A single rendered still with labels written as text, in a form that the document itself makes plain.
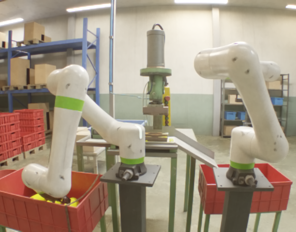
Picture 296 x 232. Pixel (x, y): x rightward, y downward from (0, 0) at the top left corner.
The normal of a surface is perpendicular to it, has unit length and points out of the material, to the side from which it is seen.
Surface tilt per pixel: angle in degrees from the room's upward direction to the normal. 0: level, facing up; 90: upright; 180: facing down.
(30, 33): 90
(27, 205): 90
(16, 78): 90
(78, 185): 90
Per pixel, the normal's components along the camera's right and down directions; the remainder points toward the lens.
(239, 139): -0.91, 0.00
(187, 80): -0.13, 0.11
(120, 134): -0.71, 0.05
